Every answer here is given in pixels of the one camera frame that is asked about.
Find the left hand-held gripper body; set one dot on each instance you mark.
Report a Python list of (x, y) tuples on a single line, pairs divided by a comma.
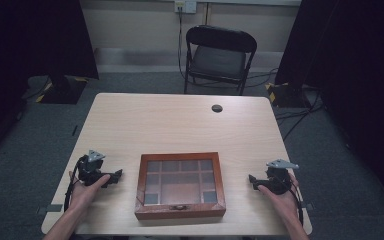
[(91, 168)]

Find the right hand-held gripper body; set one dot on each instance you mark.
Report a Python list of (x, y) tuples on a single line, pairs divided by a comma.
[(277, 176)]

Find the wooden box with glass lid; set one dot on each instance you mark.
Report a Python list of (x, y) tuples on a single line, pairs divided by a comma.
[(180, 185)]

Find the person's right hand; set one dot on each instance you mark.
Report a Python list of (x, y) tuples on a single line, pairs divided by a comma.
[(281, 200)]

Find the person's left hand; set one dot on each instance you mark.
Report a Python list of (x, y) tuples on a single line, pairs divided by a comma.
[(85, 193)]

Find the black stand base with tape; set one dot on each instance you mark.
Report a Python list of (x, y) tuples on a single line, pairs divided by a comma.
[(285, 95), (63, 89)]

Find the dark curtain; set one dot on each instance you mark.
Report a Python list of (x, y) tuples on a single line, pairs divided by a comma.
[(20, 60), (350, 76)]

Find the black folding chair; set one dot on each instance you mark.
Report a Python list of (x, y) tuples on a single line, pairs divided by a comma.
[(218, 56)]

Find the white wall socket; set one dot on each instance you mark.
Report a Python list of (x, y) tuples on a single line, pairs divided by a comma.
[(185, 6)]

